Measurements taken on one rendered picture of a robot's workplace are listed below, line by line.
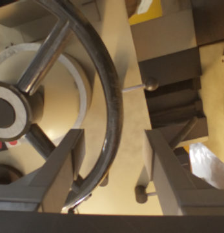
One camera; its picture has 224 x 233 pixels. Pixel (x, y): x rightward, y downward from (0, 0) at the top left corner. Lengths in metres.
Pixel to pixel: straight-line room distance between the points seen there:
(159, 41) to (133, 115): 0.74
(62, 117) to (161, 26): 0.92
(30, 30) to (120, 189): 0.52
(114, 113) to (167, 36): 0.97
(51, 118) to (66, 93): 0.06
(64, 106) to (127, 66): 0.20
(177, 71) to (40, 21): 0.88
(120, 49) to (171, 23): 0.75
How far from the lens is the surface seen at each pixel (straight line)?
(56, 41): 0.23
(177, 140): 0.66
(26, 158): 0.59
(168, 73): 1.15
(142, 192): 0.56
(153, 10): 3.03
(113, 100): 0.22
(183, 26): 1.20
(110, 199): 0.62
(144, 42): 1.13
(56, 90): 0.35
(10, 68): 0.40
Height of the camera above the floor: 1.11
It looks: 6 degrees up
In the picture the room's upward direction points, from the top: 104 degrees counter-clockwise
